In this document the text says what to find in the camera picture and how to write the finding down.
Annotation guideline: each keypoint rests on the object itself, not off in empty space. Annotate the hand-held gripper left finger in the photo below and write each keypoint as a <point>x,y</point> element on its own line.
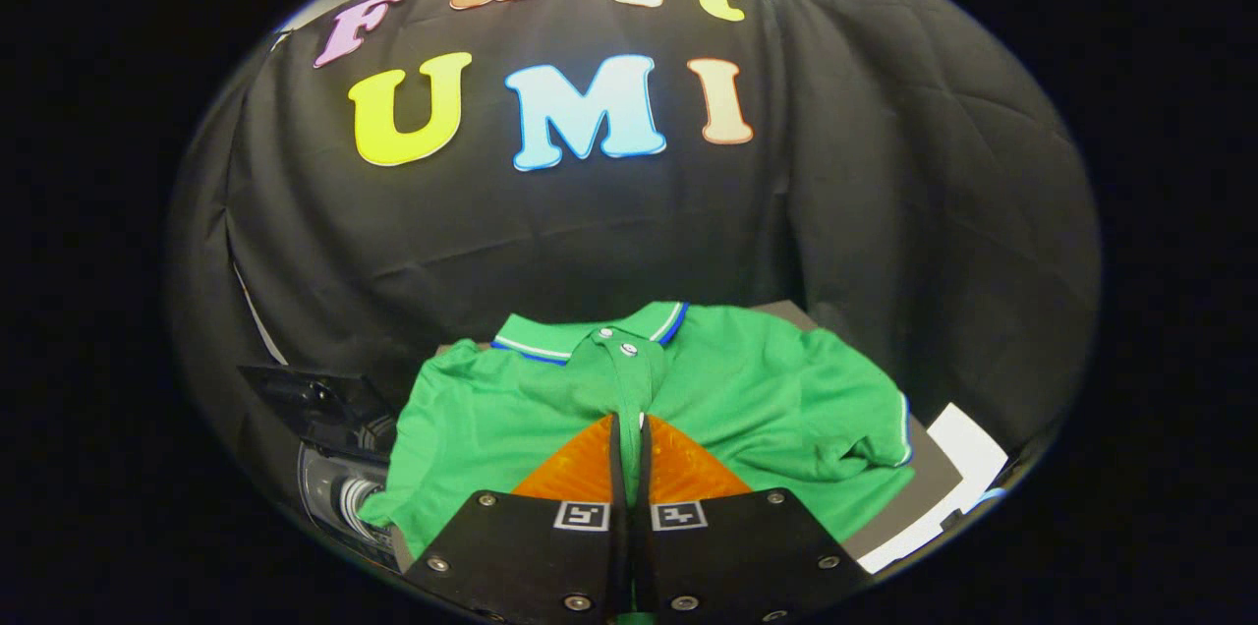
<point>550,566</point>

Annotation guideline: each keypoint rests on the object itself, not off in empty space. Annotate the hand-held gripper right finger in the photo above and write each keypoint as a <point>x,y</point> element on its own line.
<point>727,556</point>

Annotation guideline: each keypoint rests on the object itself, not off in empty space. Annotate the green polo shirt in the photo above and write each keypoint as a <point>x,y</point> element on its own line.
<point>767,389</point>

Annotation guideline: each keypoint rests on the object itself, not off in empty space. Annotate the grey washing machine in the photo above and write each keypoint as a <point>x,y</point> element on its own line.
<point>324,487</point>

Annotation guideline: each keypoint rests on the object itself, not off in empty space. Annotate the dark washing machine lid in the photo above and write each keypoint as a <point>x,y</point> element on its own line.
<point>314,404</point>

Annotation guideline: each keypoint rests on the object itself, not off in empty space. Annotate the grey cabinet with beige door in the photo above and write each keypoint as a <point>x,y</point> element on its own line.
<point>924,487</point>

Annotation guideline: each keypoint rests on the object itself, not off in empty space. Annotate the white sheet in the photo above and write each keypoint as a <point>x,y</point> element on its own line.
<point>968,448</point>

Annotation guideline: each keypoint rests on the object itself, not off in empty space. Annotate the black backdrop cloth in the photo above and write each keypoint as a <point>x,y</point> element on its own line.
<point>491,242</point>

